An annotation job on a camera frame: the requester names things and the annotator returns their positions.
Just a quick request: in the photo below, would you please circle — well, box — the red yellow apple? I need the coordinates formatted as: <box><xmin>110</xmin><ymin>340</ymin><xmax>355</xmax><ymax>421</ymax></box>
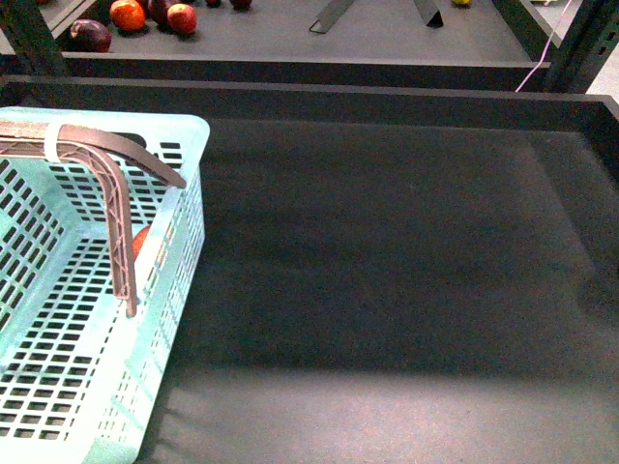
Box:
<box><xmin>132</xmin><ymin>225</ymin><xmax>151</xmax><ymax>261</ymax></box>

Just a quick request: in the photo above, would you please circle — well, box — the light blue plastic basket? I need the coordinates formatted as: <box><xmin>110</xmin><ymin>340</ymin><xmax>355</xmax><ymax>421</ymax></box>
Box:
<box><xmin>1</xmin><ymin>107</ymin><xmax>210</xmax><ymax>463</ymax></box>

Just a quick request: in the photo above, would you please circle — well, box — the dark red apple right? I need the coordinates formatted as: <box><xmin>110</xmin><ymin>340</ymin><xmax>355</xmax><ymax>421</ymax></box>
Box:
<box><xmin>230</xmin><ymin>0</ymin><xmax>252</xmax><ymax>12</ymax></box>

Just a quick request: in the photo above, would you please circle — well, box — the dark red apple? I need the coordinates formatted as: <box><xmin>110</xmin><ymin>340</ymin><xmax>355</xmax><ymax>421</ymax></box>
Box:
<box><xmin>147</xmin><ymin>0</ymin><xmax>176</xmax><ymax>27</ymax></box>
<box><xmin>230</xmin><ymin>0</ymin><xmax>252</xmax><ymax>12</ymax></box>
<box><xmin>70</xmin><ymin>19</ymin><xmax>112</xmax><ymax>53</ymax></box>

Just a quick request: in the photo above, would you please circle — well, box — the red apple front centre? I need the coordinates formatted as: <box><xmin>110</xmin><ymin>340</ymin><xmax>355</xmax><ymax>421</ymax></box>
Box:
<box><xmin>167</xmin><ymin>3</ymin><xmax>197</xmax><ymax>36</ymax></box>

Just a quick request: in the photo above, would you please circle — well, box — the dark red apple centre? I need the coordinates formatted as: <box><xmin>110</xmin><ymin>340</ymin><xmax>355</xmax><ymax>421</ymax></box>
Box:
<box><xmin>147</xmin><ymin>0</ymin><xmax>176</xmax><ymax>27</ymax></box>

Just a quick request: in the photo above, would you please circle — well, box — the dark red apple front left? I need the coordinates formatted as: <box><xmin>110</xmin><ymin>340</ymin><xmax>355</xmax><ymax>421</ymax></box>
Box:
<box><xmin>70</xmin><ymin>19</ymin><xmax>112</xmax><ymax>53</ymax></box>

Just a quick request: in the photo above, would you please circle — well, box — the black upper display tray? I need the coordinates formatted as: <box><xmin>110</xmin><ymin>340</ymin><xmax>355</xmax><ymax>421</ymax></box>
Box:
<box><xmin>0</xmin><ymin>0</ymin><xmax>565</xmax><ymax>93</ymax></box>

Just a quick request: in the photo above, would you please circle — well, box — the black divider left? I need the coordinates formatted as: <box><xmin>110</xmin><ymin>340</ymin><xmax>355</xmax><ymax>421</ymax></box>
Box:
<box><xmin>309</xmin><ymin>0</ymin><xmax>354</xmax><ymax>34</ymax></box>

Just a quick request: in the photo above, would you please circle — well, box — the black divider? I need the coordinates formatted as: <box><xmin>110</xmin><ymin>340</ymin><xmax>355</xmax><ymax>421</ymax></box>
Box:
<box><xmin>414</xmin><ymin>0</ymin><xmax>444</xmax><ymax>28</ymax></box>
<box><xmin>309</xmin><ymin>0</ymin><xmax>354</xmax><ymax>34</ymax></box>

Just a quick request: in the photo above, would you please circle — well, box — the black divider right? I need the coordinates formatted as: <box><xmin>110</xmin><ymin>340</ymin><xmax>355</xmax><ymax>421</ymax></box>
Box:
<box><xmin>414</xmin><ymin>0</ymin><xmax>444</xmax><ymax>28</ymax></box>

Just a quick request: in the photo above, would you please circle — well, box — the white zip tie right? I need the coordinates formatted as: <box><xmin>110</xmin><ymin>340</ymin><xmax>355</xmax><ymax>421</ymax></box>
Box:
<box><xmin>44</xmin><ymin>123</ymin><xmax>63</xmax><ymax>164</ymax></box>

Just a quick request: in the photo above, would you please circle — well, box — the orange red fruit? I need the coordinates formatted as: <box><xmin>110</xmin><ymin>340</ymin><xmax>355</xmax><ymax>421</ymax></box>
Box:
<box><xmin>109</xmin><ymin>0</ymin><xmax>146</xmax><ymax>33</ymax></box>

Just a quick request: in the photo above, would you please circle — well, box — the white cable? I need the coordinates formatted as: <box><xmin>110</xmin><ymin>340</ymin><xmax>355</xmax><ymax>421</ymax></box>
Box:
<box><xmin>515</xmin><ymin>0</ymin><xmax>584</xmax><ymax>93</ymax></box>

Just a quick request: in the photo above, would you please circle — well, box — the black perforated post left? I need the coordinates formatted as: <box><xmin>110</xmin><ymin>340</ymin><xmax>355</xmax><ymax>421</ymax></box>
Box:
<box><xmin>1</xmin><ymin>0</ymin><xmax>70</xmax><ymax>77</ymax></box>

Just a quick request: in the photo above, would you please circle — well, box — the black perforated post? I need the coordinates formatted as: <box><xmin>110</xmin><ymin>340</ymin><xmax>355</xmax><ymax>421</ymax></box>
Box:
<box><xmin>1</xmin><ymin>0</ymin><xmax>70</xmax><ymax>77</ymax></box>
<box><xmin>544</xmin><ymin>0</ymin><xmax>618</xmax><ymax>94</ymax></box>

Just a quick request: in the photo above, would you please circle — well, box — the black perforated post right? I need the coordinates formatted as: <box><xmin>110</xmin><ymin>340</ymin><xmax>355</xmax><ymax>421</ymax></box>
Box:
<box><xmin>544</xmin><ymin>0</ymin><xmax>618</xmax><ymax>94</ymax></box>

